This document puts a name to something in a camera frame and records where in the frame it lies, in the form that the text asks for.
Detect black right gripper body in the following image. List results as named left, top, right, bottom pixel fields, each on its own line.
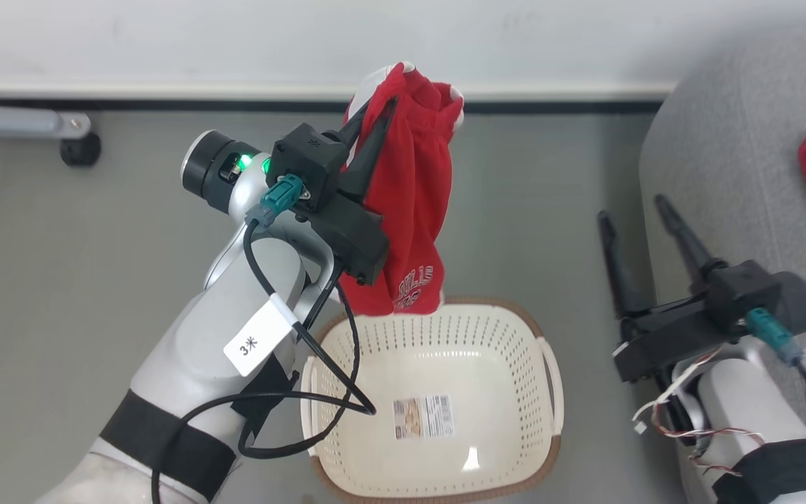
left=612, top=300, right=748, bottom=384

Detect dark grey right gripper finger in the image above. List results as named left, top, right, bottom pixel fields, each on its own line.
left=597, top=209, right=653, bottom=330
left=654, top=194, right=726, bottom=285

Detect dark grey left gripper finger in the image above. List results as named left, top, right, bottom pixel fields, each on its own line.
left=339, top=104, right=379, bottom=151
left=338, top=97, right=398, bottom=205

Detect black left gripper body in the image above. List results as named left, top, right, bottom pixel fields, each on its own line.
left=304, top=192, right=392, bottom=286

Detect red shorts with white print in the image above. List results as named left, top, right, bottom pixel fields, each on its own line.
left=338, top=62, right=465, bottom=318

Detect grey fabric sofa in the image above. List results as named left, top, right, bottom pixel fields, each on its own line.
left=639, top=28, right=806, bottom=504

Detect cream perforated laundry basket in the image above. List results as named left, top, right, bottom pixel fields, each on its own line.
left=300, top=296, right=565, bottom=504

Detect printed label sticker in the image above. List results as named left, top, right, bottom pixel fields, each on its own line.
left=393, top=395, right=455, bottom=441

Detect dark baseboard strip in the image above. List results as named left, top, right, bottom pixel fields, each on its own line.
left=0, top=84, right=677, bottom=116

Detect black caster wheel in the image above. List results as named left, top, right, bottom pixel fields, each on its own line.
left=60, top=132, right=102, bottom=167

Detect grey metal stand leg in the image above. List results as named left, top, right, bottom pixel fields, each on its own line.
left=0, top=91, right=92, bottom=166

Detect thin red white wire bundle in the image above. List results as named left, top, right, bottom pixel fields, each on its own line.
left=630, top=342, right=769, bottom=481

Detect black cable with teal connector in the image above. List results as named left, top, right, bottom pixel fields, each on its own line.
left=744, top=307, right=806, bottom=443
left=151, top=174, right=377, bottom=504

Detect thin black cable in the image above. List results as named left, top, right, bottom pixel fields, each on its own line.
left=237, top=265, right=363, bottom=461

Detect white paper cable tag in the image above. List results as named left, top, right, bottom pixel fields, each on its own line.
left=224, top=294, right=300, bottom=379

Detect black strap on right arm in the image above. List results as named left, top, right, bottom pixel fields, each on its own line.
left=711, top=437, right=806, bottom=504

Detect black strap on arm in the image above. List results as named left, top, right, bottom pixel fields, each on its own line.
left=711, top=437, right=806, bottom=504
left=98, top=356, right=300, bottom=502

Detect black strap on left arm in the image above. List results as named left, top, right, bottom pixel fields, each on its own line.
left=98, top=356, right=300, bottom=502

